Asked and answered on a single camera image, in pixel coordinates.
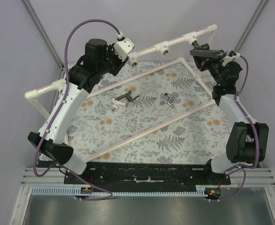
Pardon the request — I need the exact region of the dark short faucet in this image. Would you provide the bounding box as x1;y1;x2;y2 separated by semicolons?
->
115;90;140;102

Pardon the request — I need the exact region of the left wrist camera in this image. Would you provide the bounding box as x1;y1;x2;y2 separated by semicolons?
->
114;33;135;61

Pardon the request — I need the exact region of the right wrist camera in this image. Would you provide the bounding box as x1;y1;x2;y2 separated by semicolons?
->
222;51;240;66

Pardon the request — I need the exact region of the white plastic faucet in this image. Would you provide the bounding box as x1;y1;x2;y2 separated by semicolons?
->
112;98;129;112

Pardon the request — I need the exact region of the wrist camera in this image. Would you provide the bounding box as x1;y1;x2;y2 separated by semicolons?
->
222;51;240;66
114;33;135;61

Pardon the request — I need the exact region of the floral table mat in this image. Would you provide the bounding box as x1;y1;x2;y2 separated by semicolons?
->
42;61;253;165

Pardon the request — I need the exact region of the white pipe frame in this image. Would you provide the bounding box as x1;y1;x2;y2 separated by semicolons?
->
24;23;219;162

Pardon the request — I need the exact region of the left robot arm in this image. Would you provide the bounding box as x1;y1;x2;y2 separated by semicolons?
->
28;37;135;175

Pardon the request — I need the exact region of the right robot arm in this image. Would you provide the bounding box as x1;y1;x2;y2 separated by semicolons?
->
190;45;269;175

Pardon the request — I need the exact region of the dark long faucet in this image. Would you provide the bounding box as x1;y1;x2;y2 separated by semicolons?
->
191;41;210;50

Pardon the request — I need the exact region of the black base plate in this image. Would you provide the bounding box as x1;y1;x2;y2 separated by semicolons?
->
63;160;232;190

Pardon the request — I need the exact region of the chrome faucet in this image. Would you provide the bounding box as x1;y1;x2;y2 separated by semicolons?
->
160;93;175;108

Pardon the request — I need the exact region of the white cable duct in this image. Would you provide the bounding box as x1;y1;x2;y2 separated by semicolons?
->
31;185;205;197

